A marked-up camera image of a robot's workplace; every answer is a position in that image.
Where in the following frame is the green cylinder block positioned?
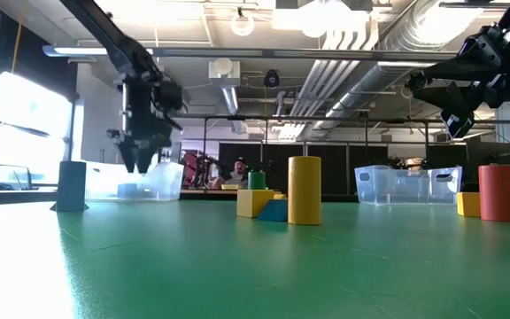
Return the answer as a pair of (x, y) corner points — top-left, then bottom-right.
(247, 171), (267, 191)

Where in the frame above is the ceiling light strip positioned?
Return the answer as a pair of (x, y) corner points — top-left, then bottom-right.
(42, 43), (154, 58)

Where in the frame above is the green table mat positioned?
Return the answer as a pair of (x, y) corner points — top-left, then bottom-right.
(0, 198), (510, 319)

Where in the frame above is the white ring lamp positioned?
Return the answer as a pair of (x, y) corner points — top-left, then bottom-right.
(229, 12), (256, 38)

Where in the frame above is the blue wedge block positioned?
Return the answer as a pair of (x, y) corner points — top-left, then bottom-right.
(257, 198), (290, 222)

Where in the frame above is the black overhead camera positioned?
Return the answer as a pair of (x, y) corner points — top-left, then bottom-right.
(263, 68), (282, 89)

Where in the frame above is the clear plastic bin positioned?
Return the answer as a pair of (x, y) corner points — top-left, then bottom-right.
(354, 165), (463, 206)
(84, 159), (185, 202)

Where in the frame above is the yellow cylinder block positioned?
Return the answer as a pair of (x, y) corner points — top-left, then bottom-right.
(287, 155), (322, 226)

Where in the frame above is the white ceiling box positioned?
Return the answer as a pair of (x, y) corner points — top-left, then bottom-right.
(207, 58), (242, 89)

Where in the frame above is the teal rectangular block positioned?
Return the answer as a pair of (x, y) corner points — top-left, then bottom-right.
(56, 160), (89, 213)

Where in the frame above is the black overhead crossbar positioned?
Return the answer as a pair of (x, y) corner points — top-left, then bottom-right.
(151, 47), (460, 62)

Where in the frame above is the person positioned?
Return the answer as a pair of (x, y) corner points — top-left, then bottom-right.
(405, 156), (427, 172)
(210, 157), (251, 191)

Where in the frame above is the silver ventilation duct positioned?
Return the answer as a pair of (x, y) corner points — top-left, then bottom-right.
(323, 0), (486, 130)

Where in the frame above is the black background frame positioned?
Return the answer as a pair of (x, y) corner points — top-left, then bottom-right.
(177, 113), (510, 198)

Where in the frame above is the red cylinder block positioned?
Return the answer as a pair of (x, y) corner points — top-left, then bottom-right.
(478, 164), (510, 223)

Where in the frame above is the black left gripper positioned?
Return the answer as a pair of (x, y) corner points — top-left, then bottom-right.
(106, 73), (188, 175)

